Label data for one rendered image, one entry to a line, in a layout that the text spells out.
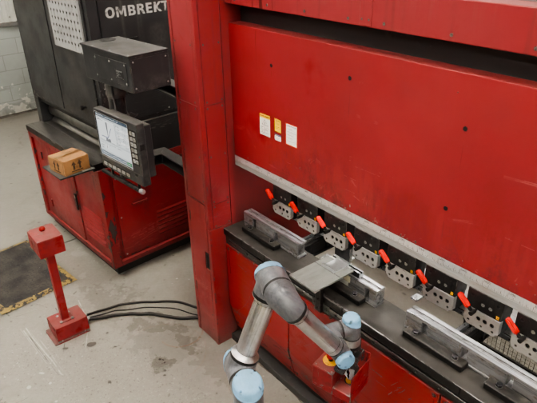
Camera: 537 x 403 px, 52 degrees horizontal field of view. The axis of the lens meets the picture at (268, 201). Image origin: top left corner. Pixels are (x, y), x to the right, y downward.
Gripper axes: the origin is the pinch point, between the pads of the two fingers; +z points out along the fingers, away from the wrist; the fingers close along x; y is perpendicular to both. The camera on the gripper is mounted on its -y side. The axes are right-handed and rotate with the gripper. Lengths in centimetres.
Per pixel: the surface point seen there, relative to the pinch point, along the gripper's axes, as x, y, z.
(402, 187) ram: -2, 38, -79
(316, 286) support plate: 29.0, 19.5, -25.2
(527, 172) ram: -49, 29, -103
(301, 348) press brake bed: 47, 28, 34
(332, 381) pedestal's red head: 4.7, -6.3, -0.9
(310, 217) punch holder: 50, 47, -42
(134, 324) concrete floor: 181, 11, 74
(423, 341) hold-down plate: -23.0, 24.1, -15.2
